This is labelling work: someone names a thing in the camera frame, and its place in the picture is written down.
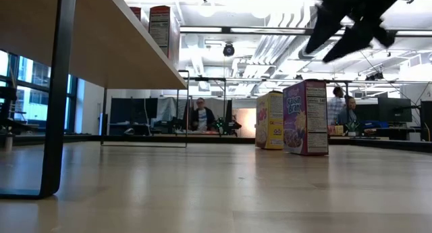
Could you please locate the purple Raisin Bran cereal box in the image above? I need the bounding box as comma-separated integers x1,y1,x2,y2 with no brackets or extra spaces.
282,78,330,157

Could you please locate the red Froot Loops cereal box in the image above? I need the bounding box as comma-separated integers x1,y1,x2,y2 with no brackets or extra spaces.
148,5,182,71
130,6,150,32

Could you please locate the background robot with green light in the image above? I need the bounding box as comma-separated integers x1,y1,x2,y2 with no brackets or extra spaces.
212,116,242,136

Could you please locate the glass window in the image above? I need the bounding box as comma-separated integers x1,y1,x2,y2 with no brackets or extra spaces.
0,49,79,132

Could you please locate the dark office partition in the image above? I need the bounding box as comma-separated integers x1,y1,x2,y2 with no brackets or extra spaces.
109,97,159,126

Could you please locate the black aluminium table frame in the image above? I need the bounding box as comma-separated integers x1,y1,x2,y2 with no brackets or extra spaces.
0,133,432,153

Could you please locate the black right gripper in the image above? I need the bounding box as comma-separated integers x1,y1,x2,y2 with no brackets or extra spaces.
305,0,415,63

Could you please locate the small potted plant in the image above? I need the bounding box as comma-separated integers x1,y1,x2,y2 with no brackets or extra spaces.
346,120,360,136

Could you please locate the yellow Corn Pops cereal box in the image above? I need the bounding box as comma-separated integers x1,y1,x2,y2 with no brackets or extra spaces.
254,90,285,151

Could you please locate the black overhead beam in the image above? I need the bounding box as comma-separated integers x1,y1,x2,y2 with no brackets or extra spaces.
178,26,432,37

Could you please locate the black computer monitor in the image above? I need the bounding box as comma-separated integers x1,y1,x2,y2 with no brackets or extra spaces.
419,100,432,142
377,97,413,124

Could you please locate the person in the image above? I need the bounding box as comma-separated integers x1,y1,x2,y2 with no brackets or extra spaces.
191,97,217,132
329,86,346,126
338,95,359,126

